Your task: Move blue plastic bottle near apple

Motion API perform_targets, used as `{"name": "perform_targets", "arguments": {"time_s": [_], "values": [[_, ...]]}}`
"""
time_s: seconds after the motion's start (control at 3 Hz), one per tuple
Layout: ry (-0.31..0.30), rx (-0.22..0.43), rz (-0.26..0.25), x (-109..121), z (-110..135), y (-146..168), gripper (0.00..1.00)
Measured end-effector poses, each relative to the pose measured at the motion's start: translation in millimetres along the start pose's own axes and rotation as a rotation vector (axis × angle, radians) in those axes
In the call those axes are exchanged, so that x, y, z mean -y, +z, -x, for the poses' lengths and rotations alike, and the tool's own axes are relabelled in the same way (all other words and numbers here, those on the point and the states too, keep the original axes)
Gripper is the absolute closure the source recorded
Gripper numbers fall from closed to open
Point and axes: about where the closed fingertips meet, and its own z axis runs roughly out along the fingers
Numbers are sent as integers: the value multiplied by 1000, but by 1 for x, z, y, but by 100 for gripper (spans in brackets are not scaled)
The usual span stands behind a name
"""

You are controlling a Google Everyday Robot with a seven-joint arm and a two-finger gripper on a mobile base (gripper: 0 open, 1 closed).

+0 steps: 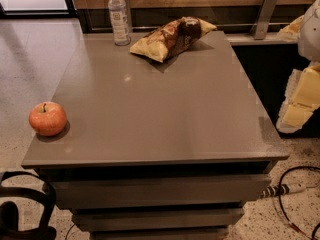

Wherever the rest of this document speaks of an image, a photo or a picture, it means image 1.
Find black headphones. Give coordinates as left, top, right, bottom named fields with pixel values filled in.
left=0, top=171, right=57, bottom=240

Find grey drawer cabinet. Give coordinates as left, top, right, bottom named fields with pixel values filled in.
left=23, top=31, right=287, bottom=240

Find white power strip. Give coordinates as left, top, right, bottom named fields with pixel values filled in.
left=260, top=183, right=306, bottom=198

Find right metal wall bracket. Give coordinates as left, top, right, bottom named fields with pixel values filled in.
left=251, top=0, right=278, bottom=40

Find brown yellow chip bag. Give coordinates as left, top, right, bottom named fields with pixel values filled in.
left=130, top=16, right=217, bottom=62

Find left metal wall bracket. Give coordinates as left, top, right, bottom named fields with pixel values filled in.
left=124, top=0, right=133, bottom=33

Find black floor cable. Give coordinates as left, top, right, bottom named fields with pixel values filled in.
left=277, top=165, right=320, bottom=240

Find metal wall bracket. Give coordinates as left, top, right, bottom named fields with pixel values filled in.
left=124, top=0, right=133, bottom=33
left=251, top=0, right=278, bottom=40

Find red apple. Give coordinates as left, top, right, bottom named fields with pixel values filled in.
left=28, top=101, right=67, bottom=137

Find clear plastic water bottle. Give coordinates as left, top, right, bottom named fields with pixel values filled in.
left=108, top=0, right=131, bottom=46

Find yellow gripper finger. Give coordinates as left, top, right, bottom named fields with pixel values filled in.
left=276, top=63, right=320, bottom=133
left=277, top=15, right=303, bottom=40

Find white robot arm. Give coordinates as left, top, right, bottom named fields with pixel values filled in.
left=276, top=0, right=320, bottom=134

